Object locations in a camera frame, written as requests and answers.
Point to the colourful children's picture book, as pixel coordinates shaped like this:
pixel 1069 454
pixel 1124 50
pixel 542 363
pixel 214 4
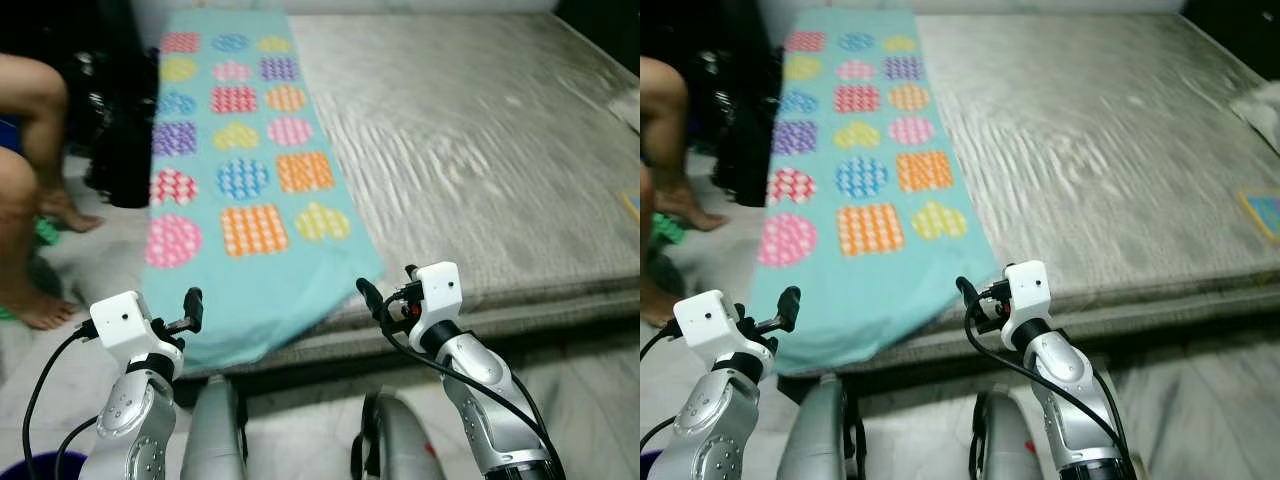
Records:
pixel 1265 212

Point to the white pillow with green tree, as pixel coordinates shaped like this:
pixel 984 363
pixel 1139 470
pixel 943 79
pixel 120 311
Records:
pixel 1262 110

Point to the silver robot left leg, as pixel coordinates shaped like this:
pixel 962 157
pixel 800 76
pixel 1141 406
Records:
pixel 815 430
pixel 215 430

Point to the silver robot leg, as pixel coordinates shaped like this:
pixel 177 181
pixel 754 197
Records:
pixel 815 430
pixel 215 430
pixel 395 440
pixel 1005 440

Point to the silver robot right leg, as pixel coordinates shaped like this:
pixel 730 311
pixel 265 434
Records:
pixel 1005 440
pixel 395 440

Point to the teal blanket with colourful patches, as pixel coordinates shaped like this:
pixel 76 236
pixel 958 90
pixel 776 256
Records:
pixel 240 180
pixel 860 180

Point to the grey quilted spotted mattress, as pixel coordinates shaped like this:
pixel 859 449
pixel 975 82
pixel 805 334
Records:
pixel 480 150
pixel 1100 150

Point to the purple waste bin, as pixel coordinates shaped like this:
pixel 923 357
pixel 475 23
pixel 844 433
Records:
pixel 648 465
pixel 30 466

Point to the person in grey shorts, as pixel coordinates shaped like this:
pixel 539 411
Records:
pixel 30 180
pixel 665 150

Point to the black cluttered shelf unit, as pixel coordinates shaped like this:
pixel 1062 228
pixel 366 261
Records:
pixel 740 100
pixel 110 100

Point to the black tufted headboard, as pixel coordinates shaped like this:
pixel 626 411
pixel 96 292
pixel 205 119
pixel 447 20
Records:
pixel 1235 30

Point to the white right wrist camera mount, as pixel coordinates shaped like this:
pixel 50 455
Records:
pixel 438 295
pixel 1028 295

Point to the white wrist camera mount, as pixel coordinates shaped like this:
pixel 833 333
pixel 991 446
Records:
pixel 125 325
pixel 438 295
pixel 1028 295
pixel 712 325

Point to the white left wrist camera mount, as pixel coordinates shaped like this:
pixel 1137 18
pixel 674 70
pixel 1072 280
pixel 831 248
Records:
pixel 712 325
pixel 125 325

